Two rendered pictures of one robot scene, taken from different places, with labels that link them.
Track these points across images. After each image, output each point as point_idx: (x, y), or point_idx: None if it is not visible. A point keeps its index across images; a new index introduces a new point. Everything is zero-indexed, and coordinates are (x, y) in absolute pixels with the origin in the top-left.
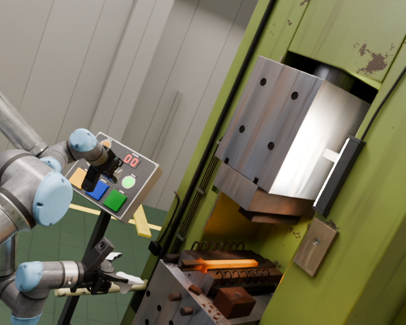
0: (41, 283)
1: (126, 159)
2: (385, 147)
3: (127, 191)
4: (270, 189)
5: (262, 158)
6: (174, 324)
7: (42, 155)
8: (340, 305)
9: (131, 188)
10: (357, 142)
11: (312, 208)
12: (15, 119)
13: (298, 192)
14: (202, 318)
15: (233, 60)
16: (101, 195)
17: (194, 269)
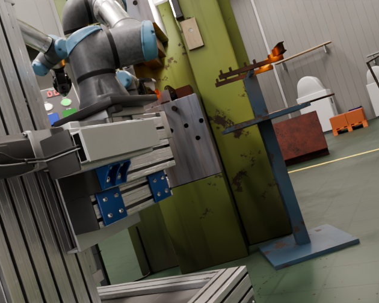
0: (132, 76)
1: (49, 94)
2: None
3: (71, 106)
4: (154, 19)
5: (136, 12)
6: (173, 128)
7: (54, 39)
8: (224, 42)
9: (72, 103)
10: None
11: (175, 18)
12: (25, 22)
13: (160, 26)
14: (184, 102)
15: (56, 5)
16: (59, 119)
17: (156, 92)
